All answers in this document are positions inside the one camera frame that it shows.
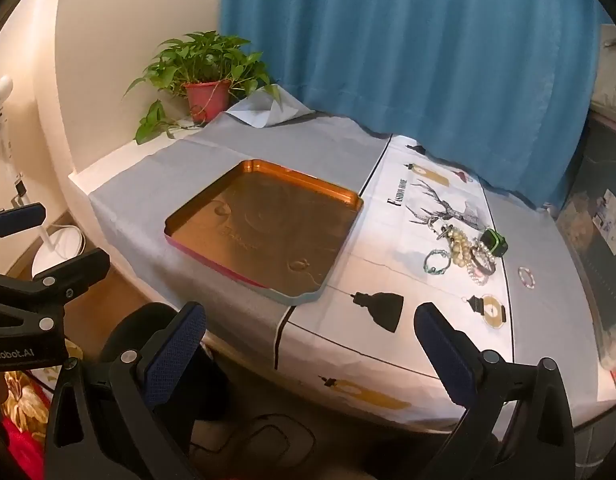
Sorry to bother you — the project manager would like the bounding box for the red floral cloth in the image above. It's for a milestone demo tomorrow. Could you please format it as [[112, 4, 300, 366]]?
[[2, 350, 85, 480]]

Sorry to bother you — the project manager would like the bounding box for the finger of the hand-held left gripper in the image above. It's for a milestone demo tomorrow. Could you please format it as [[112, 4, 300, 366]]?
[[0, 249, 111, 333], [0, 202, 47, 239]]

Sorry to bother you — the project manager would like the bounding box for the turquoise bead bracelet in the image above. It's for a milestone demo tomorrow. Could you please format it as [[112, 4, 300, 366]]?
[[423, 249, 452, 276]]

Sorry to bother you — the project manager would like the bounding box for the green and black watch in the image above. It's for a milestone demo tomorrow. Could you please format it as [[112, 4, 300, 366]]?
[[480, 229, 509, 257]]

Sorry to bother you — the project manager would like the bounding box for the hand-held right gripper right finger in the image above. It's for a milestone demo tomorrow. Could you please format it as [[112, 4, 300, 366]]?
[[414, 302, 576, 480]]

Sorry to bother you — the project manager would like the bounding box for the orange metal tray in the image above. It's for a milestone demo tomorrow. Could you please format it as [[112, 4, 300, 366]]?
[[164, 159, 365, 306]]

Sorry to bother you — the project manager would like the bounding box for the blue curtain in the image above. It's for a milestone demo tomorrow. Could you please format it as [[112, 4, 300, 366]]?
[[218, 0, 615, 211]]

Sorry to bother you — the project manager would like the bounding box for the red plant pot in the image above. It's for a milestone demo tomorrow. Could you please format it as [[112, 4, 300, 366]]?
[[184, 80, 233, 124]]

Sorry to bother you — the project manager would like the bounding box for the black and white bracelet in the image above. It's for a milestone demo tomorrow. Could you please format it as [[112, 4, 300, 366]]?
[[470, 242, 497, 276]]

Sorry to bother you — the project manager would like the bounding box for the black floor cable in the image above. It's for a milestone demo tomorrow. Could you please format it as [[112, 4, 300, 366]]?
[[238, 412, 315, 457]]

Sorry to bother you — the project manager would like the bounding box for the white standing fan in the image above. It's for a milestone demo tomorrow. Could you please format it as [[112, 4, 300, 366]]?
[[32, 224, 85, 279]]

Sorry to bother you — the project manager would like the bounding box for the green leafy plant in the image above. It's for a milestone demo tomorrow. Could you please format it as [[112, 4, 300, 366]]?
[[124, 31, 282, 146]]

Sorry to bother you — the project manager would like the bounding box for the pearl bead bracelet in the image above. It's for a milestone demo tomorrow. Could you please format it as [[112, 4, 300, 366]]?
[[445, 230, 477, 264]]

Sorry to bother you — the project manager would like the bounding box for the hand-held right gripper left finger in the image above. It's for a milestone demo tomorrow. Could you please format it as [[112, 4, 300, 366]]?
[[45, 301, 207, 480]]

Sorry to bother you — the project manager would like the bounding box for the clear crystal bracelet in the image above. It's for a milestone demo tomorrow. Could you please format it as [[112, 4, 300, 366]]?
[[465, 260, 489, 286]]

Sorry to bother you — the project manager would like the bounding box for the dark patterned cabinet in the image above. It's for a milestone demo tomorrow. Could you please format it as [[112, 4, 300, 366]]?
[[557, 100, 616, 402]]

